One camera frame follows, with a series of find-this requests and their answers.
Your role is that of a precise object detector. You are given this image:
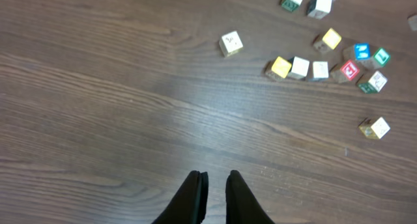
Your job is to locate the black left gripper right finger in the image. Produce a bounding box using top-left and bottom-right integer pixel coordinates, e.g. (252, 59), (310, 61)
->
(225, 170), (274, 224)

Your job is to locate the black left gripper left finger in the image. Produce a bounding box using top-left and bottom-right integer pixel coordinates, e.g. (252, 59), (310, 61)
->
(152, 171), (209, 224)

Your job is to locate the yellow top wooden block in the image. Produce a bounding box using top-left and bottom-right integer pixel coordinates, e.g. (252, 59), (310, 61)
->
(265, 57), (292, 81)

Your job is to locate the cream umbrella wooden block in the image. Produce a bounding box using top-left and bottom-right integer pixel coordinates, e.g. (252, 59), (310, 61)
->
(359, 117), (390, 139)

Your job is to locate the cream block red letter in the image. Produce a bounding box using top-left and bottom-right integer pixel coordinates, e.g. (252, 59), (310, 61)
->
(287, 56), (310, 79)

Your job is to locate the cream block blue letter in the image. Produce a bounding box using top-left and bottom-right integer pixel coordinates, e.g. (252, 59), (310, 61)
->
(306, 61), (329, 81)

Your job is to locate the cream block brown drawing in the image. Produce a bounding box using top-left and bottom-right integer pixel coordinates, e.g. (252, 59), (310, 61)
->
(219, 31), (244, 57)

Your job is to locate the red top wooden block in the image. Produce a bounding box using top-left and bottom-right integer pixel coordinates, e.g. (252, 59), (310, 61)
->
(330, 60), (360, 83)

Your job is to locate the cream block green side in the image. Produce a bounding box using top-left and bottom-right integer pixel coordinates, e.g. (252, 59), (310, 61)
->
(356, 71), (388, 94)

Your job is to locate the yellow top block middle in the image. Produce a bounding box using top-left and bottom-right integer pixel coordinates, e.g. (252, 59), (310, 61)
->
(313, 28), (342, 54)

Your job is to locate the blue top wooden block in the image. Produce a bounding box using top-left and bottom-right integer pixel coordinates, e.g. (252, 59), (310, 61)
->
(343, 43), (371, 61)

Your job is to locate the green top wooden block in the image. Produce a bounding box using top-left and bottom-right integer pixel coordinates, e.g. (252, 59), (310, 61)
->
(361, 48), (391, 70)

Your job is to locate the plain cream wooden block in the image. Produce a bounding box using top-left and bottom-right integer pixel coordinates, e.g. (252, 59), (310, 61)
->
(306, 0), (333, 20)

